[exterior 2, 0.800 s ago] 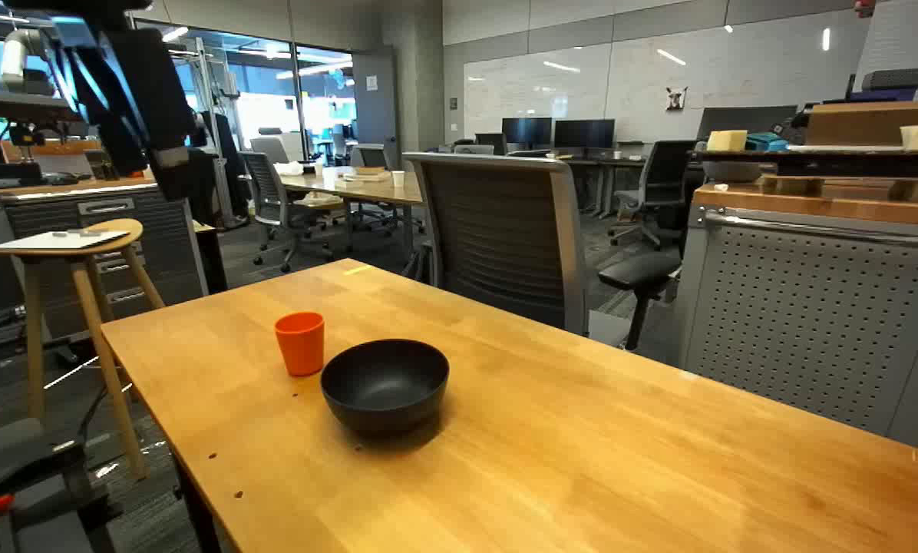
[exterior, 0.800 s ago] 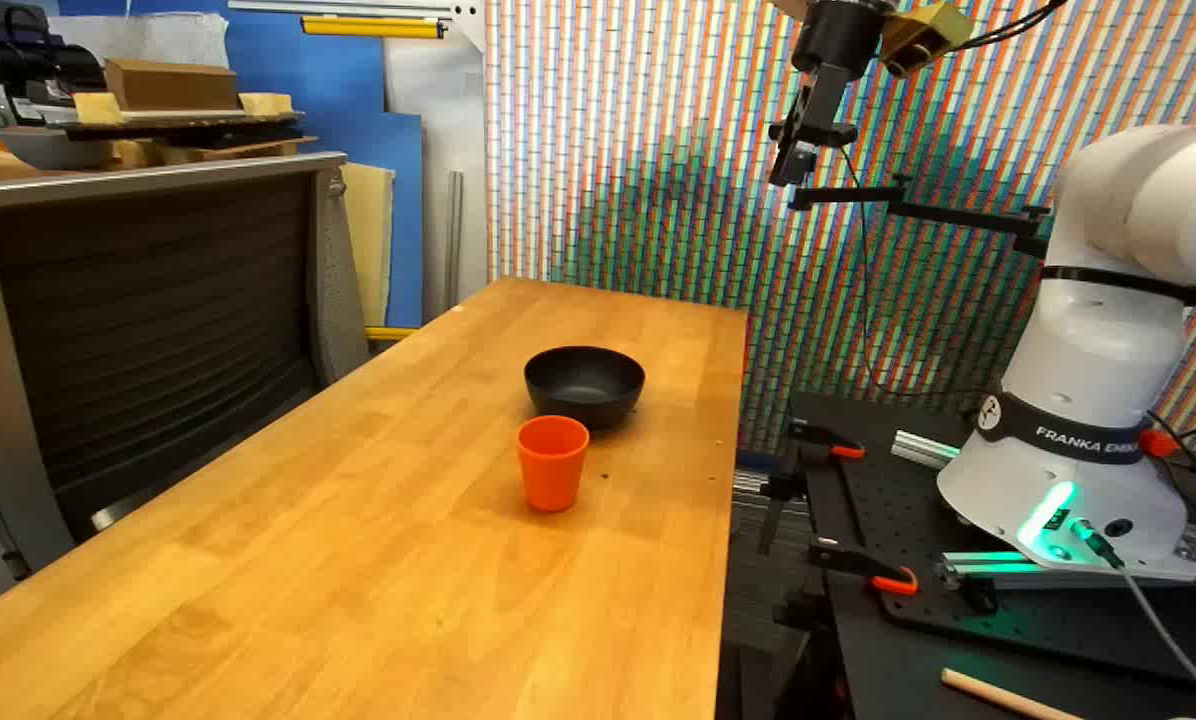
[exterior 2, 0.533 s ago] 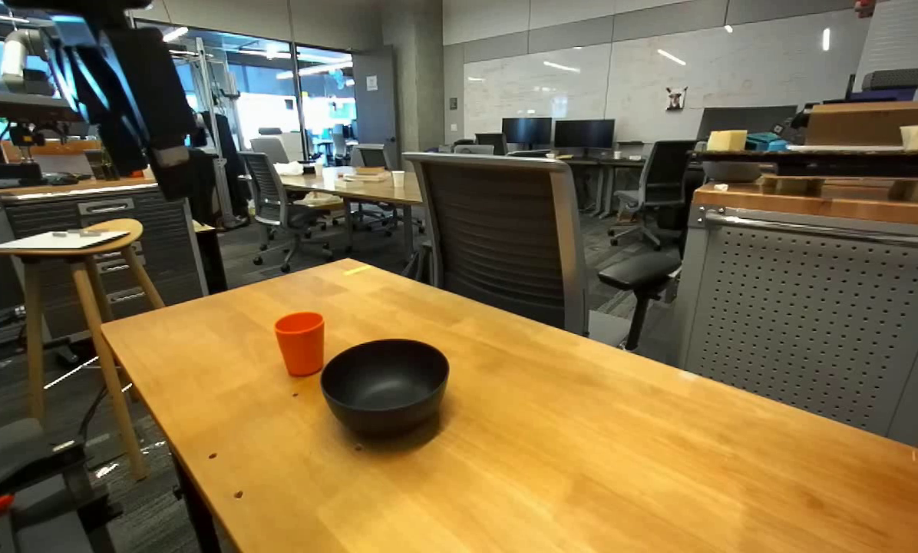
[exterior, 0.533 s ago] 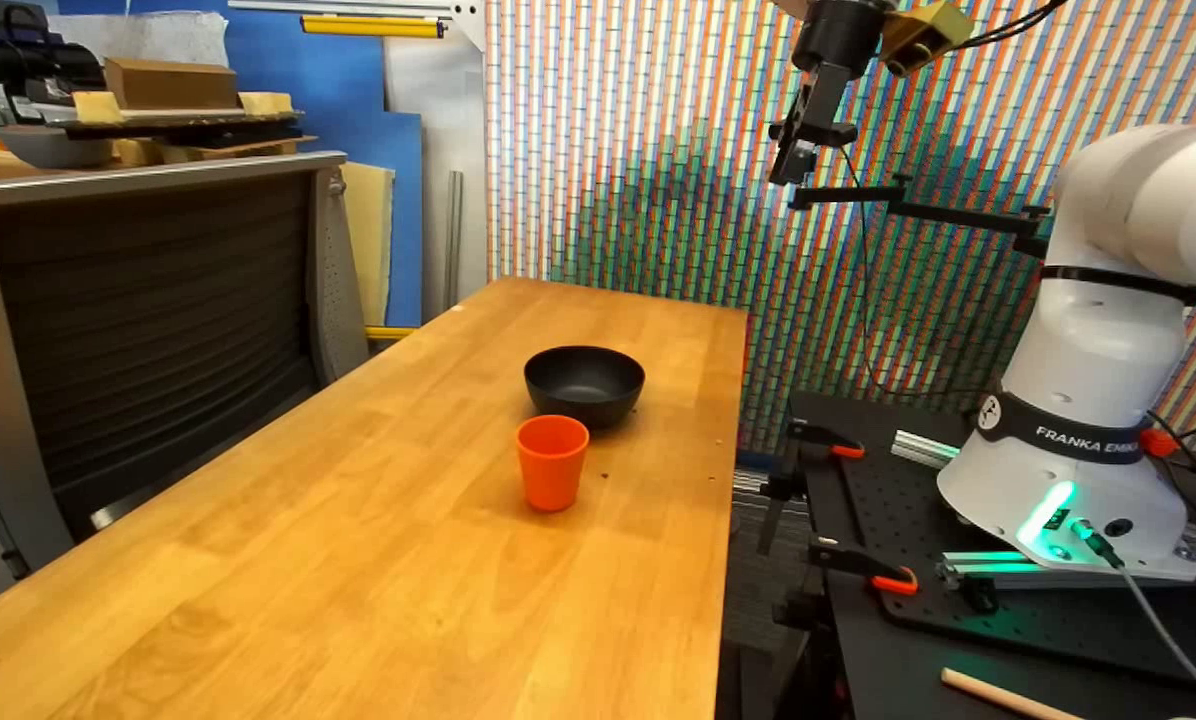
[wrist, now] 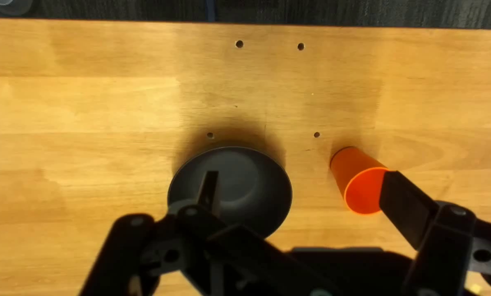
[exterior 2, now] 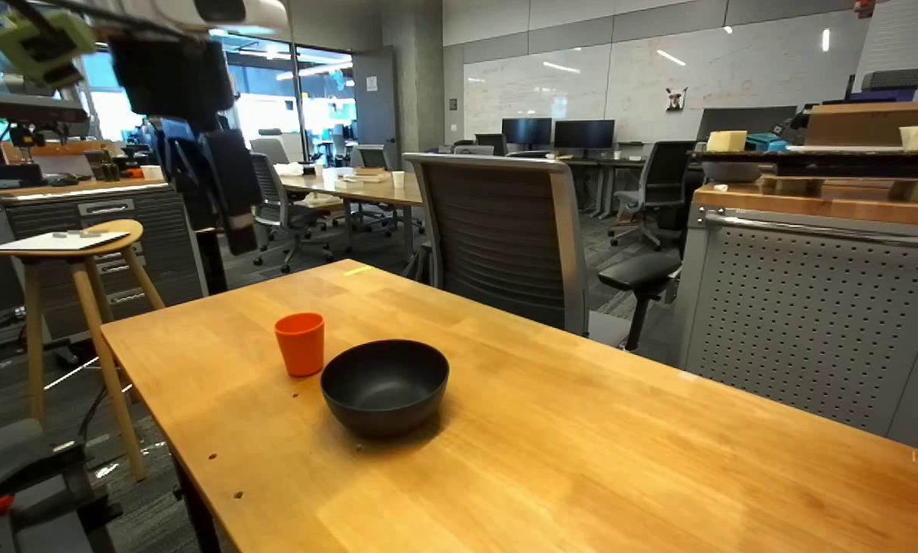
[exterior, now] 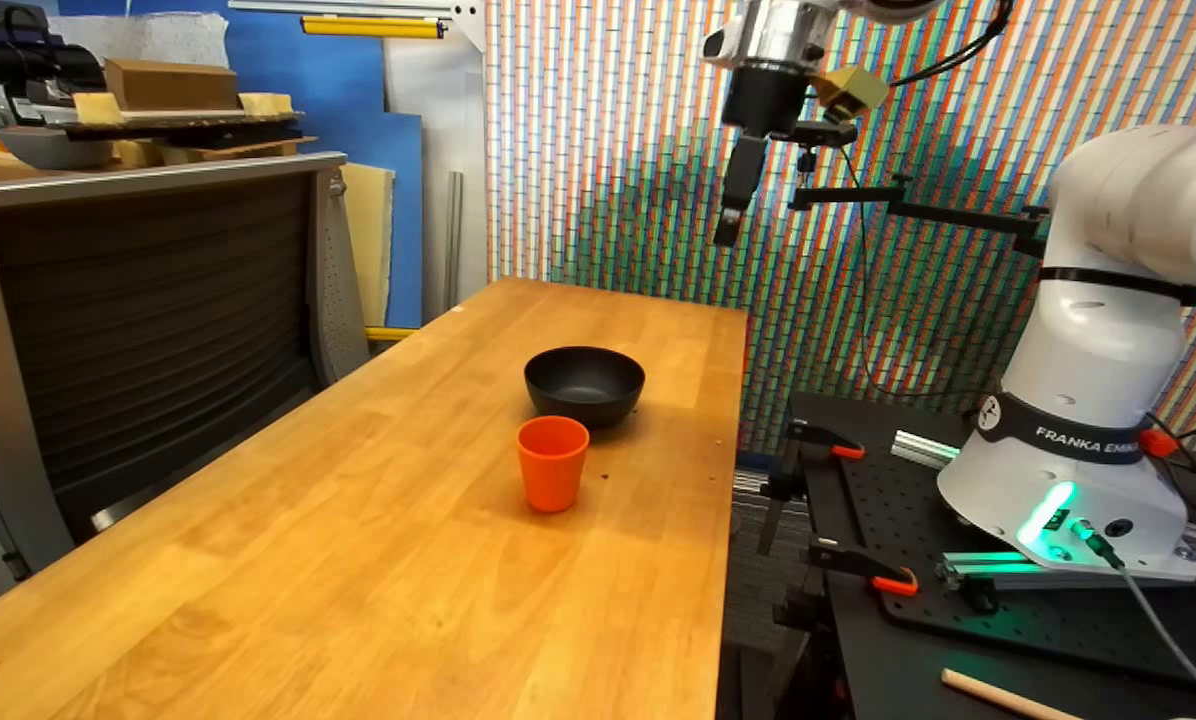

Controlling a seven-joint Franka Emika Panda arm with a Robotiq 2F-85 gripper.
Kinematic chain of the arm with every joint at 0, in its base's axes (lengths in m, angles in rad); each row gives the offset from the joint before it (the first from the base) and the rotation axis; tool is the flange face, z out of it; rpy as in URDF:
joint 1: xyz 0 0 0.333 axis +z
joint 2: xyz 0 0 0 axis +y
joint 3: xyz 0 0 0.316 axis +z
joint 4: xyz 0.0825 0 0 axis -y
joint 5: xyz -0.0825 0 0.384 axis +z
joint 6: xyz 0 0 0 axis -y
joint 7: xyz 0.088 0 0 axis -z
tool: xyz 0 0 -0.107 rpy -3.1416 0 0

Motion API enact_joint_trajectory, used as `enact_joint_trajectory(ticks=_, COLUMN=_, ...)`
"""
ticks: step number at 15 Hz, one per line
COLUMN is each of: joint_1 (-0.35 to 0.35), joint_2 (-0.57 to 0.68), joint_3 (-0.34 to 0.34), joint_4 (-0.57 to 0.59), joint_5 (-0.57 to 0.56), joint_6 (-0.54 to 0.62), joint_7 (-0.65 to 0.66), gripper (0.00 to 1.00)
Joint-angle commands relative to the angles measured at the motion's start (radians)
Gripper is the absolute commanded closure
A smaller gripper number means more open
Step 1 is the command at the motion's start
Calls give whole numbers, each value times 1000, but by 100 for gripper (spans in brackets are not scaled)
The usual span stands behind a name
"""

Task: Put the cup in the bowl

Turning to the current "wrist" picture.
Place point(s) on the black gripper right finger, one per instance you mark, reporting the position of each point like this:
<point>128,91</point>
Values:
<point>419,219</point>

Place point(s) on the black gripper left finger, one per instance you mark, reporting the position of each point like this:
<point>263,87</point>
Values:
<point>168,247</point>

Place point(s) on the orange plastic cup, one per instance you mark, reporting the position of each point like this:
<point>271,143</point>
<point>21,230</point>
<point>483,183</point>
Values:
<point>358,181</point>

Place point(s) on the dark grey bowl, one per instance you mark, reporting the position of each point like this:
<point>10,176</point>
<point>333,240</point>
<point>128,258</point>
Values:
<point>245,186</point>

